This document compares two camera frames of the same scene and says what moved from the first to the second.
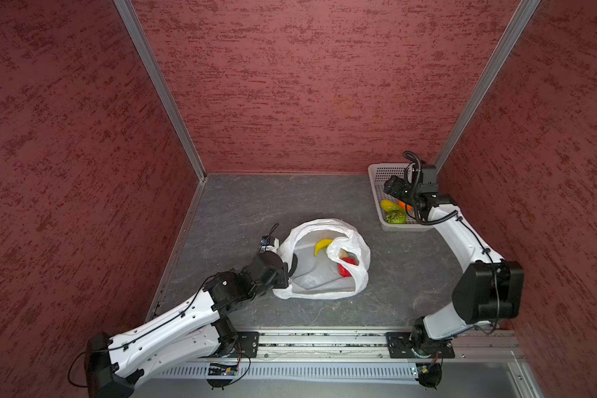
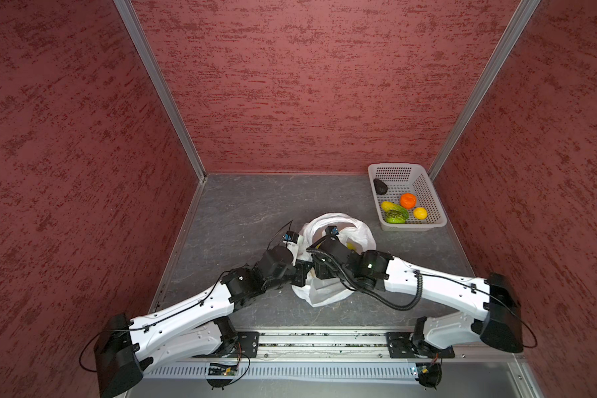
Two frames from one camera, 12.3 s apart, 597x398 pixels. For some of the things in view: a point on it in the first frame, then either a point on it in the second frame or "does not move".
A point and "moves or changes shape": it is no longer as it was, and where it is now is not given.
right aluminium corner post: (521, 16) does not move
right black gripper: (394, 186) -> (320, 268)
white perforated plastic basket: (378, 173) does not move
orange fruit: (403, 205) does not move
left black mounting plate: (247, 346) does not move
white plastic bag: (333, 260) moves or changes shape
